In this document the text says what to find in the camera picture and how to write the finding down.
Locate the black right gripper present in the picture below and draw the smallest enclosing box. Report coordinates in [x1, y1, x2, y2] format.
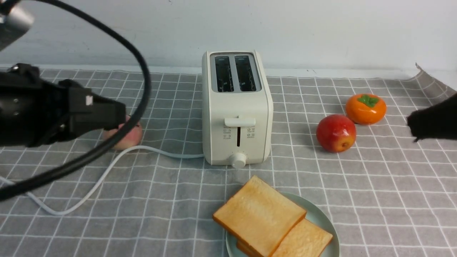
[407, 94, 457, 142]

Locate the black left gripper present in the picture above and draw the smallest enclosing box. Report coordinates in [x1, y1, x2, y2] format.
[1, 64, 127, 147]

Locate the toast slice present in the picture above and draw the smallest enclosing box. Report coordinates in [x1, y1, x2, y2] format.
[228, 215, 333, 257]
[212, 176, 307, 257]

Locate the pink peach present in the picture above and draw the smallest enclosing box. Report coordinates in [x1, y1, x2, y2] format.
[102, 123, 143, 150]

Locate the orange persimmon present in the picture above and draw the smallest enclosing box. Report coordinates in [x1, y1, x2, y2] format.
[345, 94, 387, 126]

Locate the grey checked tablecloth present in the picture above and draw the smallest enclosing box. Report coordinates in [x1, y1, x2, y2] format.
[1, 72, 456, 257]

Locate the red apple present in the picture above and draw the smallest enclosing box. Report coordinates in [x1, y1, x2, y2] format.
[316, 114, 356, 153]

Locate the white two-slot toaster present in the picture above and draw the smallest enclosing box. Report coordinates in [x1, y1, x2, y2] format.
[201, 50, 273, 169]

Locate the light green round plate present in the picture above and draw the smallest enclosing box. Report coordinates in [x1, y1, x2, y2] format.
[226, 192, 341, 257]

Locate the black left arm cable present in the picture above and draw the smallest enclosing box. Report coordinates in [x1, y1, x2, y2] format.
[0, 0, 152, 201]

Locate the white toaster power cord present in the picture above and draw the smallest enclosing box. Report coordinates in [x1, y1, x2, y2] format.
[0, 145, 205, 216]

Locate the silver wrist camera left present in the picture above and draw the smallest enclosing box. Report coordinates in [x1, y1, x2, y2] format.
[0, 5, 35, 51]

